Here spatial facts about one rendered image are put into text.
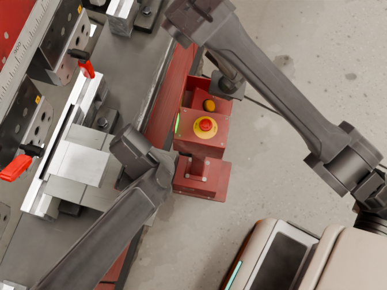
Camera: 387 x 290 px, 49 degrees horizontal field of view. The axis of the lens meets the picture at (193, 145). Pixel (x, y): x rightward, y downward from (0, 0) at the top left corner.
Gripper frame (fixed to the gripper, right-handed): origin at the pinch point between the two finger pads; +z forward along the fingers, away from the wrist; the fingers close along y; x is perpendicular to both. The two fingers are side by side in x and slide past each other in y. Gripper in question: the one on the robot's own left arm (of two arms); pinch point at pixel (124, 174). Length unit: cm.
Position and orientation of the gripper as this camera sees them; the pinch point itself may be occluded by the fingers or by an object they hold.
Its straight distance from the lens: 99.0
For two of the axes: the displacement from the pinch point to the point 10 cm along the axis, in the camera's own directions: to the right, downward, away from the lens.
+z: -5.0, 1.3, 8.6
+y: -2.9, 9.1, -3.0
